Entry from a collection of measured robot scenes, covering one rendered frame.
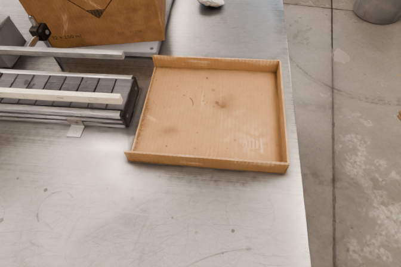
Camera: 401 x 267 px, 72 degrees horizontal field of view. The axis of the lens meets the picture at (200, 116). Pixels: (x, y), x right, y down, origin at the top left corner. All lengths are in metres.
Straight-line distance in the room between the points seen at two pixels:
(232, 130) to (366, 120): 1.30
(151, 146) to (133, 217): 0.14
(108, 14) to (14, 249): 0.50
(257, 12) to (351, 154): 1.01
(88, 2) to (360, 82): 1.65
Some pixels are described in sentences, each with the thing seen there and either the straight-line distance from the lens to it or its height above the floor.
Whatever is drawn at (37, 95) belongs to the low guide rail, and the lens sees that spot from 0.63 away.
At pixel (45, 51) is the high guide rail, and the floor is 0.96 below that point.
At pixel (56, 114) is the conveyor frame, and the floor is 0.87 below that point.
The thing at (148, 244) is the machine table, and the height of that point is 0.83.
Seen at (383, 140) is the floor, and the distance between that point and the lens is 1.76.
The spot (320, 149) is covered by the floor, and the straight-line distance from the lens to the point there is 1.59.
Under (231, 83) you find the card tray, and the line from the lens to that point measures 0.65.
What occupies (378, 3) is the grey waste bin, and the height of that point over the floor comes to 0.16.
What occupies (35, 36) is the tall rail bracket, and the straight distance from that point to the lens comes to 0.69.
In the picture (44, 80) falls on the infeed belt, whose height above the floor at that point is 0.88.
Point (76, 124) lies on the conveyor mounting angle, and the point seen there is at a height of 0.84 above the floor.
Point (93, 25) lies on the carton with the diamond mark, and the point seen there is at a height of 0.91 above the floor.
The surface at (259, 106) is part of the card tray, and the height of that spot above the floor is 0.83.
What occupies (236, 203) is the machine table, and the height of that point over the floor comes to 0.83.
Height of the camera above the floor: 1.32
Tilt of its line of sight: 55 degrees down
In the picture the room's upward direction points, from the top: 5 degrees counter-clockwise
